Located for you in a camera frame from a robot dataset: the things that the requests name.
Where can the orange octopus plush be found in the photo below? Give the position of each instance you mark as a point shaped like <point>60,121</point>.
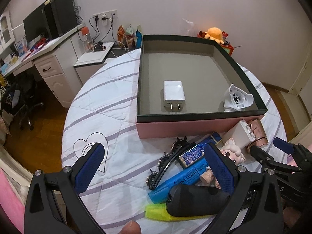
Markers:
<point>214,33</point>

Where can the glittery blue lighter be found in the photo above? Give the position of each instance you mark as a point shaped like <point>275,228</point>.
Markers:
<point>192,155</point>

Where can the clear plastic bag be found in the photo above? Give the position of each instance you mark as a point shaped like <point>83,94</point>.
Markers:
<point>188,25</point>

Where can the black office chair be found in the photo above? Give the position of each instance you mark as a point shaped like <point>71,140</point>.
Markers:
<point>22,97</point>

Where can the black and rose gold device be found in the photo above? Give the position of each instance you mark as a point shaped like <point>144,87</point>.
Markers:
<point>99,47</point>

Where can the clear bottle with orange cap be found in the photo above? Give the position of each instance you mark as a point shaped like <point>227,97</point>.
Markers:
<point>86,40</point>

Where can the black jewelled hair clip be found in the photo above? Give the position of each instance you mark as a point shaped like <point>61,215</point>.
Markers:
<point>168,162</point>

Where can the white wall outlet strip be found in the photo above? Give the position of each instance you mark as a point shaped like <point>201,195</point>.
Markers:
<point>104,14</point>

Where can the pink box with dark rim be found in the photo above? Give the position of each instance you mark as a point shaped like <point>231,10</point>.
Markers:
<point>185,61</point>

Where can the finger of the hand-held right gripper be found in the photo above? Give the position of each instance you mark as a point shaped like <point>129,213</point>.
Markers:
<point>264,159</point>
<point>282,145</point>

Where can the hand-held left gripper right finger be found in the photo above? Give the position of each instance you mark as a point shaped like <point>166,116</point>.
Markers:
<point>219,170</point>

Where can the white plastic fan head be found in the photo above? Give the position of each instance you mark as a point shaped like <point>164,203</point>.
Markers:
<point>237,98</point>

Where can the yellow highlighter pen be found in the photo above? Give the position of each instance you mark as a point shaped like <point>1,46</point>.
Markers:
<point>156,212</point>

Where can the pink pig doll figurine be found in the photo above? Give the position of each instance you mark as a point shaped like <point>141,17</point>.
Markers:
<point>234,151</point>

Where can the blue snack bag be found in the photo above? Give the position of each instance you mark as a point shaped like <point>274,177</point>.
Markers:
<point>138,39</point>

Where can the person's left hand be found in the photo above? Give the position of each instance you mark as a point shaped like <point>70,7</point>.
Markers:
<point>131,228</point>

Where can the clear acrylic heart stand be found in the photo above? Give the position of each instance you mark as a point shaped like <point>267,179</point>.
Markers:
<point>84,146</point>

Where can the blue highlighter pen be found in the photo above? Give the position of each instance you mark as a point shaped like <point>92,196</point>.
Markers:
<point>180,178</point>

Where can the red printed storage box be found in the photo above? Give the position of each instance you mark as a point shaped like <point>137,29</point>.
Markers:
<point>229,47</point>

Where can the white wall charger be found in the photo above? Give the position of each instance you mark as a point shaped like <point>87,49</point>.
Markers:
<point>173,95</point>
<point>240,131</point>

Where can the black computer monitor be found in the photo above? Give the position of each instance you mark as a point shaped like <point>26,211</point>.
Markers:
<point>35,25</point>

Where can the orange snack bag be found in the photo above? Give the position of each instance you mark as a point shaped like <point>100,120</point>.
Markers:
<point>124,35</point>

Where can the black speaker tower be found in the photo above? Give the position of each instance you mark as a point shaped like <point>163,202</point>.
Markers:
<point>61,17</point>

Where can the white bedside cabinet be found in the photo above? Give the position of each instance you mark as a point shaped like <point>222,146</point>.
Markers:
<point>90,61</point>

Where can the white desk with drawers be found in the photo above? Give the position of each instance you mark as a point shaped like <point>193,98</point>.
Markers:
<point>48,61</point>

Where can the pink printed cloth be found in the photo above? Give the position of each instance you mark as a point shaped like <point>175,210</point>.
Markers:
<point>290,159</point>

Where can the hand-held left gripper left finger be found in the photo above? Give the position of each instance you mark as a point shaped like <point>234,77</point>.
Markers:
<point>90,168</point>

